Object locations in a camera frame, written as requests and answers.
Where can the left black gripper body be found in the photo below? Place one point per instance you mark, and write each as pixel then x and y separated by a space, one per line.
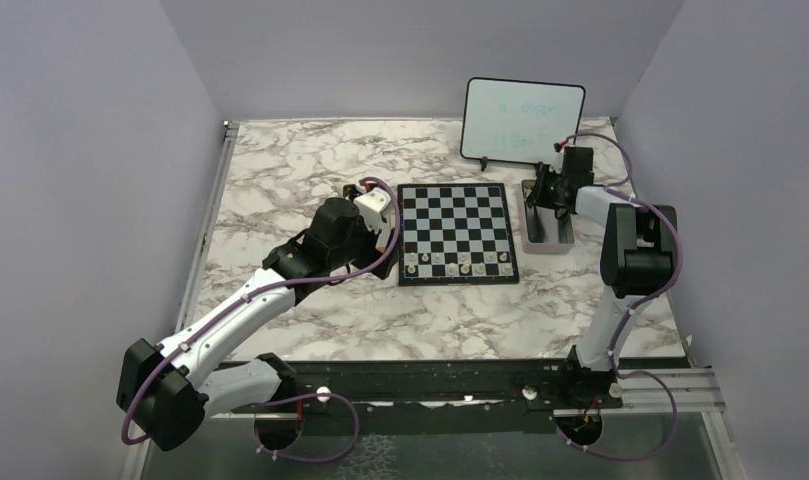
pixel 371 253

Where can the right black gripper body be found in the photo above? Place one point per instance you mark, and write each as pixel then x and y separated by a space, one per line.
pixel 546 192

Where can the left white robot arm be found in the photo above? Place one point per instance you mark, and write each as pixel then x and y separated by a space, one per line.
pixel 169 388

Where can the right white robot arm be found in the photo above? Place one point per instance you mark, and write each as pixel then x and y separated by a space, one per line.
pixel 639 258

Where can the lilac tin tray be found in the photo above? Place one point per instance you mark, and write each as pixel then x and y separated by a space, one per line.
pixel 542 233

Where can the small whiteboard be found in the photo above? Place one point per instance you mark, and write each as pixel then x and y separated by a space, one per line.
pixel 518 122

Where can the black white chessboard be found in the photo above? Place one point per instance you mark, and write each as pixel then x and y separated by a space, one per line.
pixel 451 218

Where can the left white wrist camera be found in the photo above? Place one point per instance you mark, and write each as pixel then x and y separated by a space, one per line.
pixel 375 206

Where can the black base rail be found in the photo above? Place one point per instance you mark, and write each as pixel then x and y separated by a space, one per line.
pixel 449 397

